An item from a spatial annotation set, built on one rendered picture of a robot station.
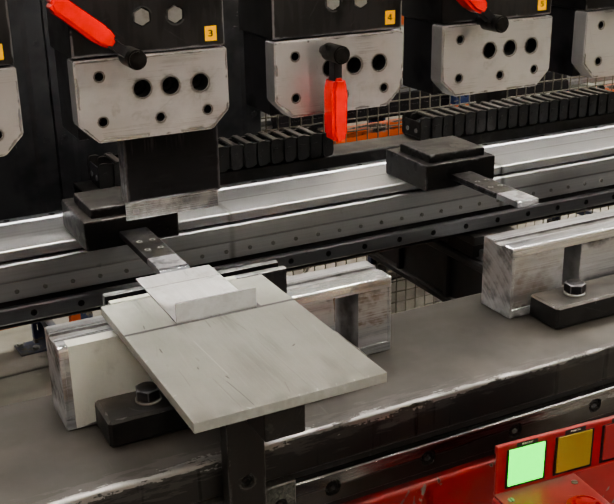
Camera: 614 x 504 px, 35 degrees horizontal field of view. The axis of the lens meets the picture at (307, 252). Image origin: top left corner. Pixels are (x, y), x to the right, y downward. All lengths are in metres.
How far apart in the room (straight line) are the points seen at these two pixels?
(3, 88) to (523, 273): 0.68
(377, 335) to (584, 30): 0.43
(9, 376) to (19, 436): 2.10
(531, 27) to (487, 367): 0.39
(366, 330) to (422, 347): 0.08
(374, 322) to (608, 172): 0.66
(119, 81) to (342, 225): 0.56
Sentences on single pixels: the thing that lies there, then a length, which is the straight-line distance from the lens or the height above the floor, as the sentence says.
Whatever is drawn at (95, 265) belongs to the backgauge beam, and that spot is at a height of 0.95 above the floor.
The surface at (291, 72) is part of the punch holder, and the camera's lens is 1.01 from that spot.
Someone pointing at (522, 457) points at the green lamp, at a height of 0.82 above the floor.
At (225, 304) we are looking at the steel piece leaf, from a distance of 0.98.
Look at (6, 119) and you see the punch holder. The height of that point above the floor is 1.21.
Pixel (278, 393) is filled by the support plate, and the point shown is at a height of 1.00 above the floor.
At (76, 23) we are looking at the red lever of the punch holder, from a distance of 0.89.
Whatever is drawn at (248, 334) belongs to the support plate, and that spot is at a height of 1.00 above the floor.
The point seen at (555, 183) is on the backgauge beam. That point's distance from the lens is 1.63.
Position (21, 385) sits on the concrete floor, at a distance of 3.10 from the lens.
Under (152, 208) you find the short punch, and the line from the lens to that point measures 1.03.
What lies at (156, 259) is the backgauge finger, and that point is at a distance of 1.13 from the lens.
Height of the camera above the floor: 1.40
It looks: 21 degrees down
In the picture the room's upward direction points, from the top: 1 degrees counter-clockwise
